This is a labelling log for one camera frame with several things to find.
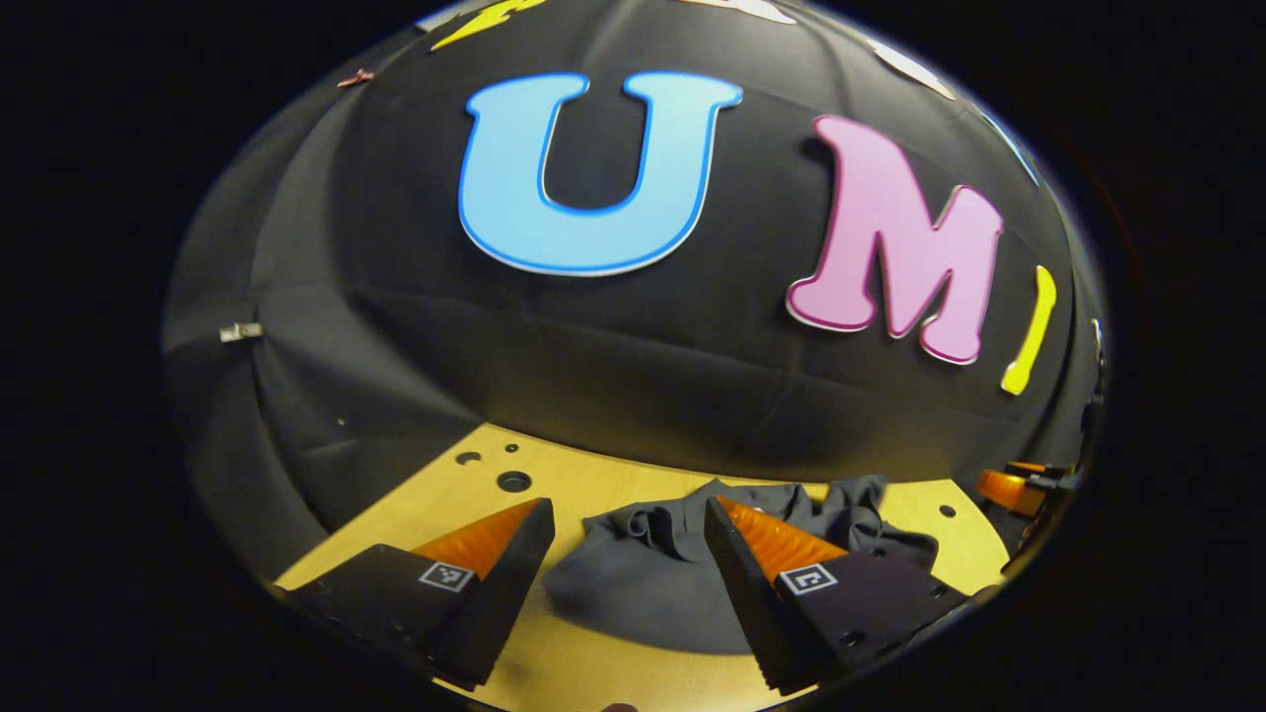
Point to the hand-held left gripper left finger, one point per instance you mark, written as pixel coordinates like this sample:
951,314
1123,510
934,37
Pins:
504,593

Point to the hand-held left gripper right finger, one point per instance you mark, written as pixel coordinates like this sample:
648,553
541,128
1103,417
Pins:
747,603

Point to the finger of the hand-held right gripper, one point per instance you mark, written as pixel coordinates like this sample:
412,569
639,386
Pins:
1009,488

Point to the grey button shirt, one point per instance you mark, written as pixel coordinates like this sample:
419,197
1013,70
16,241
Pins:
643,583

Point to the black backdrop cloth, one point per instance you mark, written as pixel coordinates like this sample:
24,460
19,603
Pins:
593,346

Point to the small silver clip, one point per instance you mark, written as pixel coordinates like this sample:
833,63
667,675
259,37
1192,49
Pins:
240,331

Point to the small copper clip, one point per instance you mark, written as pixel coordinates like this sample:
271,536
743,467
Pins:
354,77

